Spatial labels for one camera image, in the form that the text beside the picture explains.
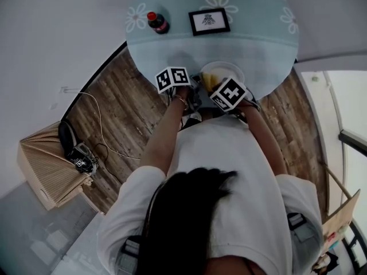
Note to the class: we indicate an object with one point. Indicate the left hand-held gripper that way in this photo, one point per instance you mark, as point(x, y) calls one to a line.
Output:
point(172, 79)

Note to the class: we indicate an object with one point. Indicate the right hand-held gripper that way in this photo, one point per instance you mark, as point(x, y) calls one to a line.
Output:
point(229, 94)

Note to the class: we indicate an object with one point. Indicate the blurred yellow-brown object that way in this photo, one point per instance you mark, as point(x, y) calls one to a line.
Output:
point(210, 80)

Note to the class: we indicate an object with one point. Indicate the white round plate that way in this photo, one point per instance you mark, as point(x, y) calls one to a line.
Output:
point(229, 69)

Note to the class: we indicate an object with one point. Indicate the person's left forearm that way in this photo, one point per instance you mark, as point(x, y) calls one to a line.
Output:
point(166, 136)

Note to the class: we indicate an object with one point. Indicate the person's right forearm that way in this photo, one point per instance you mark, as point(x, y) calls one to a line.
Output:
point(263, 142)

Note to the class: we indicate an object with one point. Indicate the round table, light blue cloth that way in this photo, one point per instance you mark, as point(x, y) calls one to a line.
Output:
point(172, 50)

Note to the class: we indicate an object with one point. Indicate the dark cola bottle red cap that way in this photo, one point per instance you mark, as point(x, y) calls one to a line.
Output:
point(158, 24)

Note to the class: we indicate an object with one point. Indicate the person's white shirt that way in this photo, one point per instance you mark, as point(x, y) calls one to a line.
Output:
point(218, 150)

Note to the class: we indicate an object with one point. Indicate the black headphones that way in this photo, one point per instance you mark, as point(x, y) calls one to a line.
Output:
point(64, 137)

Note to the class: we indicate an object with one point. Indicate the wooden easel legs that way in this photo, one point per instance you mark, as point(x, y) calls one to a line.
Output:
point(338, 183)

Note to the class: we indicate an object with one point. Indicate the wooden painting board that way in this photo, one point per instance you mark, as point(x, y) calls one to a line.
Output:
point(341, 220)

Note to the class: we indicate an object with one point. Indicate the cardboard box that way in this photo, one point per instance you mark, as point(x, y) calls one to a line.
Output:
point(28, 170)

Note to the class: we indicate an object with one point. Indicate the black picture frame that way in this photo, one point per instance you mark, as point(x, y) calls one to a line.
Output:
point(209, 21)

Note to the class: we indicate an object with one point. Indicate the white window frame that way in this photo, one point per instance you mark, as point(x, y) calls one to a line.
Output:
point(314, 107)

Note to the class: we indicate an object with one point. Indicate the white wall outlet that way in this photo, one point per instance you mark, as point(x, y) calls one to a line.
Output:
point(64, 90)

